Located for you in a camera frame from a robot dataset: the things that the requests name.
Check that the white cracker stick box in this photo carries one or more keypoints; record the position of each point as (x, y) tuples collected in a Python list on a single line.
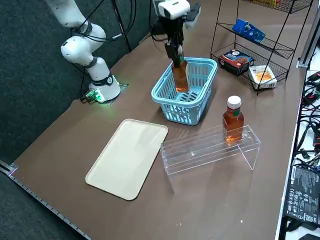
[(262, 77)]

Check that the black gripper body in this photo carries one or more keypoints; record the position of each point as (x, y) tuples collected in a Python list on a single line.
[(173, 30)]

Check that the black labelled power brick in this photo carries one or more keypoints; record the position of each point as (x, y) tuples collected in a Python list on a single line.
[(302, 192)]

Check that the clear acrylic beverage shelf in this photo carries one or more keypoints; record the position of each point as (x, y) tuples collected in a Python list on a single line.
[(200, 150)]

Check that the yellow nabati wafer box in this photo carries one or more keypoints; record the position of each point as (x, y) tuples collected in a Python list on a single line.
[(270, 2)]

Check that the aluminium frame post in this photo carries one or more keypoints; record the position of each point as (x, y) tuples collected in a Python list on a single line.
[(308, 45)]

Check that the dark chocolate cookie box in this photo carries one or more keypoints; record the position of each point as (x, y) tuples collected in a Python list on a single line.
[(235, 61)]

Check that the aluminium frame rail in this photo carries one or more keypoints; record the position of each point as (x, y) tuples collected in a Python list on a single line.
[(37, 197)]

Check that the amber tea bottle white cap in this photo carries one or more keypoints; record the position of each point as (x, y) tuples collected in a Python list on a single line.
[(233, 120), (180, 77)]

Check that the black switch with red light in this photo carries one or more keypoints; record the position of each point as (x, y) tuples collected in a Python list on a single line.
[(314, 75)]

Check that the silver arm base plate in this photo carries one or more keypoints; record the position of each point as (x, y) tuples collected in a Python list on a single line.
[(123, 86)]

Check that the blue Oreo cookie box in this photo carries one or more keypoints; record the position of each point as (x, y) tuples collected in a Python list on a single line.
[(246, 30)]

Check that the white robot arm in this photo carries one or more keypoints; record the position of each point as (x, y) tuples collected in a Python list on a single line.
[(75, 47)]

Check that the cream plastic tray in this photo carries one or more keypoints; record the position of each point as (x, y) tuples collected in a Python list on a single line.
[(125, 160)]

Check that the light blue plastic shopping basket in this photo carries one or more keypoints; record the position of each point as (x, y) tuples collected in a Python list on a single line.
[(180, 115)]

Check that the black slanted pole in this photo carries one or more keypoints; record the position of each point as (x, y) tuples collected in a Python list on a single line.
[(122, 25)]

